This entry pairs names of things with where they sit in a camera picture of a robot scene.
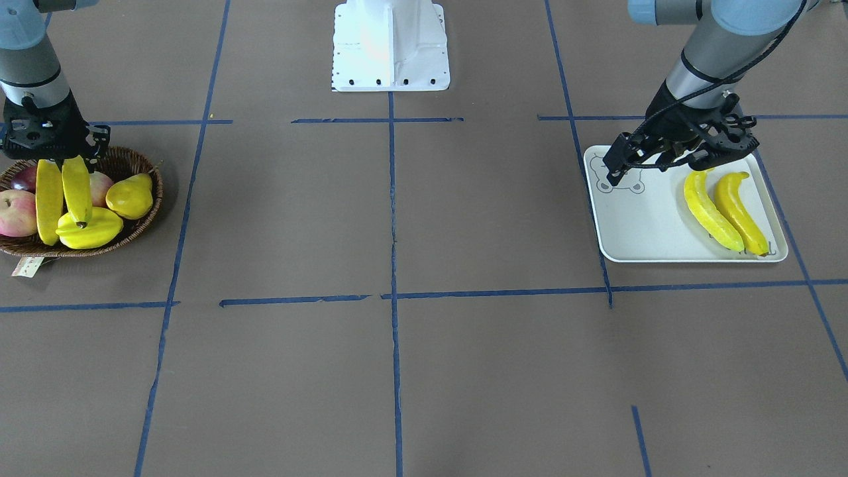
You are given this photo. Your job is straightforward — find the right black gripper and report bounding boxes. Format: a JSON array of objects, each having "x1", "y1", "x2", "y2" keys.
[{"x1": 2, "y1": 93, "x2": 110, "y2": 163}]

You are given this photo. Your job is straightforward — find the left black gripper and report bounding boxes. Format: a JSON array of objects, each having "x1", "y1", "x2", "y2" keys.
[{"x1": 603, "y1": 85, "x2": 760, "y2": 186}]

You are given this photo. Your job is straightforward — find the yellow banana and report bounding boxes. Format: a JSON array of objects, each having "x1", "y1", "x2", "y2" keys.
[
  {"x1": 714, "y1": 172, "x2": 770, "y2": 256},
  {"x1": 682, "y1": 171, "x2": 745, "y2": 252},
  {"x1": 34, "y1": 159, "x2": 64, "y2": 246},
  {"x1": 61, "y1": 155, "x2": 93, "y2": 229}
]

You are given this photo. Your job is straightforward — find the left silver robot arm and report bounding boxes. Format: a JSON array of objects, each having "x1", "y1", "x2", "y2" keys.
[{"x1": 603, "y1": 1, "x2": 818, "y2": 186}]

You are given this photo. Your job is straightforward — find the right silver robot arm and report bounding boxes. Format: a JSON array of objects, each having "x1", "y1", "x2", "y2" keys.
[{"x1": 1, "y1": 1, "x2": 110, "y2": 172}]

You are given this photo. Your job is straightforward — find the brown wicker basket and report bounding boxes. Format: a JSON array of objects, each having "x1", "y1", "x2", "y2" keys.
[{"x1": 1, "y1": 146, "x2": 164, "y2": 258}]

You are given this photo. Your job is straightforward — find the dark red apple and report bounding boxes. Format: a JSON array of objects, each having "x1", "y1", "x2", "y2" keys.
[{"x1": 10, "y1": 166, "x2": 37, "y2": 193}]

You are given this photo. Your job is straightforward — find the peach coloured apple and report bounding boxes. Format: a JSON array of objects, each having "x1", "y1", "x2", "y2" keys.
[{"x1": 89, "y1": 171, "x2": 115, "y2": 208}]

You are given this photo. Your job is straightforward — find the white bear tray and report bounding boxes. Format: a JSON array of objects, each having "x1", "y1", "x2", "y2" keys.
[{"x1": 584, "y1": 145, "x2": 788, "y2": 263}]

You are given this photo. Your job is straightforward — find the pink red apple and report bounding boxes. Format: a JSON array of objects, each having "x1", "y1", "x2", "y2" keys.
[{"x1": 1, "y1": 189, "x2": 37, "y2": 238}]

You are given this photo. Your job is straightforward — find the yellow pear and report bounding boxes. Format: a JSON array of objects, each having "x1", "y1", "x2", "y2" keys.
[{"x1": 105, "y1": 173, "x2": 154, "y2": 220}]

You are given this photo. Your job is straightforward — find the yellow starfruit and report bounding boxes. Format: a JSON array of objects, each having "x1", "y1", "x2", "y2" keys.
[{"x1": 56, "y1": 207, "x2": 124, "y2": 250}]

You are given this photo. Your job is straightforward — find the paper price tag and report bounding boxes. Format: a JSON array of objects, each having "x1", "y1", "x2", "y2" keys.
[{"x1": 10, "y1": 257, "x2": 45, "y2": 278}]

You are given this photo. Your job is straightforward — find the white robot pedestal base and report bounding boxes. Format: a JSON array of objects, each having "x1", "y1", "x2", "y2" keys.
[{"x1": 331, "y1": 1, "x2": 451, "y2": 91}]

